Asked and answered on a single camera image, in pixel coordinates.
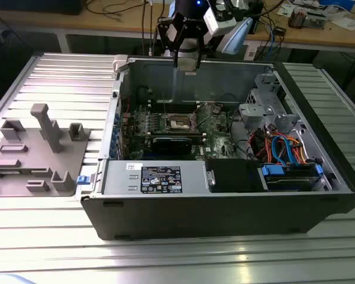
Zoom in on RAM slot white latches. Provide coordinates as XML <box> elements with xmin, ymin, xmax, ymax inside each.
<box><xmin>149</xmin><ymin>99</ymin><xmax>201</xmax><ymax>104</ymax></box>
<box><xmin>149</xmin><ymin>105</ymin><xmax>201</xmax><ymax>109</ymax></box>

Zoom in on grey parts rack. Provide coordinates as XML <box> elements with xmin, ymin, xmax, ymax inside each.
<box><xmin>0</xmin><ymin>103</ymin><xmax>91</xmax><ymax>198</ymax></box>

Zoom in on black rating label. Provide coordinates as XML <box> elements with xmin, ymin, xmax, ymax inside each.
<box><xmin>140</xmin><ymin>165</ymin><xmax>182</xmax><ymax>194</ymax></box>

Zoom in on grey metal drive cage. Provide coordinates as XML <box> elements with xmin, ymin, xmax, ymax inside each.
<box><xmin>238</xmin><ymin>73</ymin><xmax>305</xmax><ymax>135</ymax></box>

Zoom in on copper fin cooler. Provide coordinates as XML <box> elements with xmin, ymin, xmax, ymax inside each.
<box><xmin>288</xmin><ymin>7</ymin><xmax>307</xmax><ymax>29</ymax></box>

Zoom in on blue flat wire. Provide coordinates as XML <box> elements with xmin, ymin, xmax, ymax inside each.
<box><xmin>270</xmin><ymin>134</ymin><xmax>286</xmax><ymax>166</ymax></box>
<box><xmin>279</xmin><ymin>133</ymin><xmax>296</xmax><ymax>166</ymax></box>

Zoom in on black looped cable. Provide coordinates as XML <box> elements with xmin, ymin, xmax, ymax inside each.
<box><xmin>228</xmin><ymin>106</ymin><xmax>260</xmax><ymax>162</ymax></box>

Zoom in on pale case handle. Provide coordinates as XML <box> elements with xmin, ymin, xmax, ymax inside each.
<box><xmin>112</xmin><ymin>55</ymin><xmax>130</xmax><ymax>73</ymax></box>

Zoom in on RAM slot black latches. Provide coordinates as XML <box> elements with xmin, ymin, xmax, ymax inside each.
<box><xmin>149</xmin><ymin>102</ymin><xmax>201</xmax><ymax>107</ymax></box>
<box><xmin>149</xmin><ymin>108</ymin><xmax>201</xmax><ymax>113</ymax></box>

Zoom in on red orange wire bundle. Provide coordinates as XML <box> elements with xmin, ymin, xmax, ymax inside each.
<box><xmin>248</xmin><ymin>129</ymin><xmax>273</xmax><ymax>158</ymax></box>

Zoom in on hard disk in blue carrier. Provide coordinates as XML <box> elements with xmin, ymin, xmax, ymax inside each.
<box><xmin>260</xmin><ymin>163</ymin><xmax>325</xmax><ymax>192</ymax></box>

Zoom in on wooden desk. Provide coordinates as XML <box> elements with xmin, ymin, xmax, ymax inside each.
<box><xmin>0</xmin><ymin>0</ymin><xmax>355</xmax><ymax>54</ymax></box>

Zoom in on pale blue rounded object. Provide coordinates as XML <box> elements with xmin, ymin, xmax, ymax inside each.
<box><xmin>0</xmin><ymin>273</ymin><xmax>28</xmax><ymax>284</ymax></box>

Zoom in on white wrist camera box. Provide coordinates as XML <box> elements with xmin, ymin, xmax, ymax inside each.
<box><xmin>203</xmin><ymin>0</ymin><xmax>237</xmax><ymax>33</ymax></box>

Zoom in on silver CPU plate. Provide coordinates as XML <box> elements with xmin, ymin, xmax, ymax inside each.
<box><xmin>177</xmin><ymin>56</ymin><xmax>198</xmax><ymax>74</ymax></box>

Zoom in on green motherboard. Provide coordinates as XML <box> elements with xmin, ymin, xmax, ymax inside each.
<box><xmin>121</xmin><ymin>102</ymin><xmax>249</xmax><ymax>162</ymax></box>

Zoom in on black PC case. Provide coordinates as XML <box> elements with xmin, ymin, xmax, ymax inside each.
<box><xmin>80</xmin><ymin>54</ymin><xmax>355</xmax><ymax>242</ymax></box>

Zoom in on black graphics card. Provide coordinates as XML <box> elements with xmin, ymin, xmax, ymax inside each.
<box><xmin>150</xmin><ymin>135</ymin><xmax>193</xmax><ymax>157</ymax></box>

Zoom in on grey power supply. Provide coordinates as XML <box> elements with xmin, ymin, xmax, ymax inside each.
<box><xmin>102</xmin><ymin>159</ymin><xmax>209</xmax><ymax>196</ymax></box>

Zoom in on pale blue teach pendant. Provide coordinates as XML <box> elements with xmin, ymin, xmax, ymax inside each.
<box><xmin>217</xmin><ymin>17</ymin><xmax>254</xmax><ymax>54</ymax></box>

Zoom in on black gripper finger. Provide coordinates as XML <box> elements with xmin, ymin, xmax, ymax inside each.
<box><xmin>157</xmin><ymin>17</ymin><xmax>183</xmax><ymax>68</ymax></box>
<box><xmin>195</xmin><ymin>24</ymin><xmax>209</xmax><ymax>69</ymax></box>

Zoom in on black drive bay box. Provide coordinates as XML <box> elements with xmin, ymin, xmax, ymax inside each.
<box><xmin>205</xmin><ymin>159</ymin><xmax>269</xmax><ymax>193</ymax></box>

